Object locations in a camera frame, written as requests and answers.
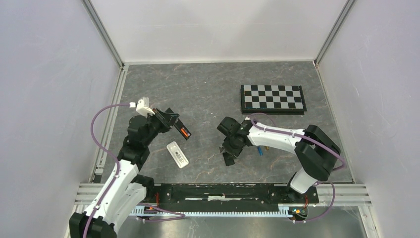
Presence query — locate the white slotted cable duct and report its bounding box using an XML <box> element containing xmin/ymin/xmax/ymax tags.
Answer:
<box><xmin>129</xmin><ymin>205</ymin><xmax>308</xmax><ymax>218</ymax></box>

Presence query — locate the white remote control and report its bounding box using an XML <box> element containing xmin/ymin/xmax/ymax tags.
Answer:
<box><xmin>166</xmin><ymin>141</ymin><xmax>189</xmax><ymax>169</ymax></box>

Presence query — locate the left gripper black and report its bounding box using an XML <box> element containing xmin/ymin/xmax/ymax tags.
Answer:
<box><xmin>143</xmin><ymin>107</ymin><xmax>179</xmax><ymax>146</ymax></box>

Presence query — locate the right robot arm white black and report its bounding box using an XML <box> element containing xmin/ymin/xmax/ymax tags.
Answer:
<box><xmin>217</xmin><ymin>117</ymin><xmax>345</xmax><ymax>202</ymax></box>

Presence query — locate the orange battery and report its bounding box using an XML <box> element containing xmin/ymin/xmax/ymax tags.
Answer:
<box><xmin>181</xmin><ymin>128</ymin><xmax>190</xmax><ymax>137</ymax></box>

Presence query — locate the blue battery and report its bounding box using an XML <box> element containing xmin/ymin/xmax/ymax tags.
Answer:
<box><xmin>258</xmin><ymin>146</ymin><xmax>263</xmax><ymax>156</ymax></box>

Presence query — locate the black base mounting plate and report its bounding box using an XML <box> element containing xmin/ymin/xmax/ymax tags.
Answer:
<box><xmin>143</xmin><ymin>183</ymin><xmax>319</xmax><ymax>212</ymax></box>

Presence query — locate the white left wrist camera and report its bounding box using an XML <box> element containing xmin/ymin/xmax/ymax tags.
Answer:
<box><xmin>129</xmin><ymin>97</ymin><xmax>155</xmax><ymax>118</ymax></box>

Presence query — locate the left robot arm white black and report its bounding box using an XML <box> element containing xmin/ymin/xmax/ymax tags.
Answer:
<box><xmin>69</xmin><ymin>108</ymin><xmax>179</xmax><ymax>238</ymax></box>

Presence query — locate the black battery cover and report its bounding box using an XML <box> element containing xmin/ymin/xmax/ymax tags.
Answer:
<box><xmin>222</xmin><ymin>152</ymin><xmax>235</xmax><ymax>166</ymax></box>

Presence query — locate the black white chessboard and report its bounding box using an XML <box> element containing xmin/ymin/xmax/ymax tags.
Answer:
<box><xmin>240</xmin><ymin>85</ymin><xmax>307</xmax><ymax>115</ymax></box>

